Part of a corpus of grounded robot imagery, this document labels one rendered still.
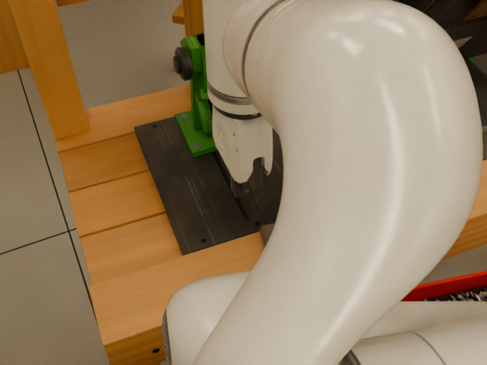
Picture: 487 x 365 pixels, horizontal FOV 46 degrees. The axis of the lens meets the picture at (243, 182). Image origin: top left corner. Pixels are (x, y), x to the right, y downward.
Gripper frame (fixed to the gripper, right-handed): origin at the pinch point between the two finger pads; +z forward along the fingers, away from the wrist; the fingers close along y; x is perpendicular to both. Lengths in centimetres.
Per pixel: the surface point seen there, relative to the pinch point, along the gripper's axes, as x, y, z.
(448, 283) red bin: 40, 8, 39
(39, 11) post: -20, -66, 7
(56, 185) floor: -35, -136, 130
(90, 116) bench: -15, -71, 42
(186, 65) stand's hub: 6, -49, 16
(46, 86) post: -23, -66, 25
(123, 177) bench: -12, -47, 42
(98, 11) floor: 12, -268, 130
